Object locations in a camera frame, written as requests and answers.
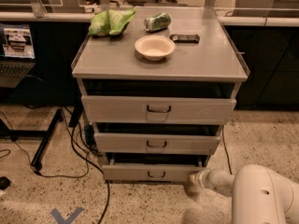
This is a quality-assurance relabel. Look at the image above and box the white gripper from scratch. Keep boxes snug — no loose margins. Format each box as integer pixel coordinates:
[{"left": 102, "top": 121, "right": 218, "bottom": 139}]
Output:
[{"left": 190, "top": 169, "right": 235, "bottom": 197}]

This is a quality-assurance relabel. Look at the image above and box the grey bottom drawer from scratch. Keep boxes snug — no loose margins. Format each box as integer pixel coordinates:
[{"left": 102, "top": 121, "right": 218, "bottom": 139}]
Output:
[{"left": 103, "top": 163, "right": 204, "bottom": 182}]

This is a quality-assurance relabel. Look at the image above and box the grey drawer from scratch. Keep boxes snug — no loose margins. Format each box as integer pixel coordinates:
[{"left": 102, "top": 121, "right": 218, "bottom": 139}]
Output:
[
  {"left": 81, "top": 95, "right": 236, "bottom": 125},
  {"left": 94, "top": 133, "right": 221, "bottom": 155},
  {"left": 103, "top": 163, "right": 204, "bottom": 182}
]

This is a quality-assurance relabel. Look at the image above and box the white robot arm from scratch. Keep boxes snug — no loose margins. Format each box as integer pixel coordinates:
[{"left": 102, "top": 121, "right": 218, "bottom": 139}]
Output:
[{"left": 190, "top": 164, "right": 299, "bottom": 224}]

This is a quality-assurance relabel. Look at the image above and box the grey metal drawer cabinet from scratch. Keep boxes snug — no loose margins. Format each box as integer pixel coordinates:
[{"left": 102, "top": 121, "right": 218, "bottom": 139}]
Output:
[{"left": 73, "top": 7, "right": 248, "bottom": 169}]

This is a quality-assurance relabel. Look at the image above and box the grey middle drawer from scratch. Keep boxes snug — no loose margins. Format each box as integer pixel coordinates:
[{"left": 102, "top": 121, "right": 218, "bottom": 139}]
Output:
[{"left": 94, "top": 133, "right": 221, "bottom": 155}]

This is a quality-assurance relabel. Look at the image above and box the grey top drawer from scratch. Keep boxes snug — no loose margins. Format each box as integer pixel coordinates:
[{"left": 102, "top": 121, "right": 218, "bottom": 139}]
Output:
[{"left": 81, "top": 95, "right": 236, "bottom": 125}]

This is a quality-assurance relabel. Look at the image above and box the white bowl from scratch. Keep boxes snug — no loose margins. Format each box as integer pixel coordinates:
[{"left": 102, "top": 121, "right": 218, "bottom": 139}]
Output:
[{"left": 135, "top": 35, "right": 175, "bottom": 61}]

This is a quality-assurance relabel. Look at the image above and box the black snack bar wrapper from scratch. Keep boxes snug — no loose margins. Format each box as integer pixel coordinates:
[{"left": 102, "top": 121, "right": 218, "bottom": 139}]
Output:
[{"left": 169, "top": 35, "right": 200, "bottom": 44}]

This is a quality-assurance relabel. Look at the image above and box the blue tape floor marker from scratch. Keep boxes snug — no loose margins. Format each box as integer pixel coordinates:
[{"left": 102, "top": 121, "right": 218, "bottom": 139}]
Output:
[{"left": 50, "top": 206, "right": 85, "bottom": 224}]

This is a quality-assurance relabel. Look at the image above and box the black desk leg stand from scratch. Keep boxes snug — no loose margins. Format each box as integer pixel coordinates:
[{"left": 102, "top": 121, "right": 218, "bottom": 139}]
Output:
[{"left": 0, "top": 109, "right": 63, "bottom": 172}]

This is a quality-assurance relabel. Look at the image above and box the green soda can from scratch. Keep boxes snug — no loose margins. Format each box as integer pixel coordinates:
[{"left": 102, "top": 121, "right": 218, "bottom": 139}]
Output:
[{"left": 144, "top": 12, "right": 171, "bottom": 33}]

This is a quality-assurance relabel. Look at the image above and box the green chip bag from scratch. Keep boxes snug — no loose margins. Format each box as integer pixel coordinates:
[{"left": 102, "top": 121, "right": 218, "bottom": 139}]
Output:
[{"left": 89, "top": 8, "right": 135, "bottom": 36}]

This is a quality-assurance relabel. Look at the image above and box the black object floor edge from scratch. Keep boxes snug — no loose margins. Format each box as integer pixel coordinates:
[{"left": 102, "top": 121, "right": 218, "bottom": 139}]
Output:
[{"left": 0, "top": 176, "right": 10, "bottom": 190}]

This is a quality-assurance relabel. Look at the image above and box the open laptop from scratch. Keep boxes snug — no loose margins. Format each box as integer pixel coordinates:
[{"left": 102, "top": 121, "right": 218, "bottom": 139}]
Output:
[{"left": 0, "top": 23, "right": 36, "bottom": 88}]

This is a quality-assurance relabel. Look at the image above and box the black cable right floor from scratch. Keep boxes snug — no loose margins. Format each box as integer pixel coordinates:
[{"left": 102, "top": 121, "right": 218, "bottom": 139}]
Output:
[{"left": 221, "top": 127, "right": 234, "bottom": 175}]

